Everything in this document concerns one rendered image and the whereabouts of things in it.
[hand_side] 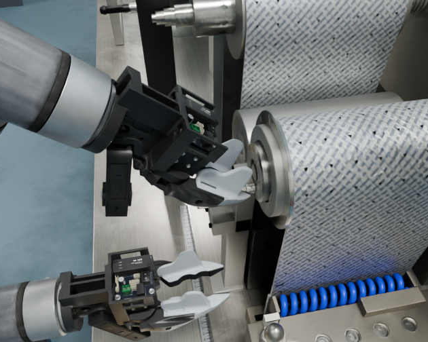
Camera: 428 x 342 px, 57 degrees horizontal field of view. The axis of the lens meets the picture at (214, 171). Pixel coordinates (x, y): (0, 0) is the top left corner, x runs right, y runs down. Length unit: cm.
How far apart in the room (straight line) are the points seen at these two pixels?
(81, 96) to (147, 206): 59
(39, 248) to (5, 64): 176
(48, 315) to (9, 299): 5
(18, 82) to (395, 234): 49
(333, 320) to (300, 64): 39
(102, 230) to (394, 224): 58
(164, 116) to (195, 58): 99
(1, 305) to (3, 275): 148
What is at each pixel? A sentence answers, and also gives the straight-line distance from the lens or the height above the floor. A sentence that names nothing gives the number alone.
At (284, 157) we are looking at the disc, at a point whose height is 131.
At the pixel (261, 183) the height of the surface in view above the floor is 126.
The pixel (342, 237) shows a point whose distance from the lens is 56.
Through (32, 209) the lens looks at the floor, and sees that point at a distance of 222.
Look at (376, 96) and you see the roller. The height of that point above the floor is 123.
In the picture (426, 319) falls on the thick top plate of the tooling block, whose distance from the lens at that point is 70.
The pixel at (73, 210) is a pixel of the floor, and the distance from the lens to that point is 213.
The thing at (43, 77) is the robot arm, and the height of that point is 144.
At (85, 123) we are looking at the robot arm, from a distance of 35.
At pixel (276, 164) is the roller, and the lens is 44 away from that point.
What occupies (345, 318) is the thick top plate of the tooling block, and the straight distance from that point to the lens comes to 66.
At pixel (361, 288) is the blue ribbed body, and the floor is 104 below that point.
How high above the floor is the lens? 161
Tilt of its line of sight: 48 degrees down
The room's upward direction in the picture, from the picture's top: straight up
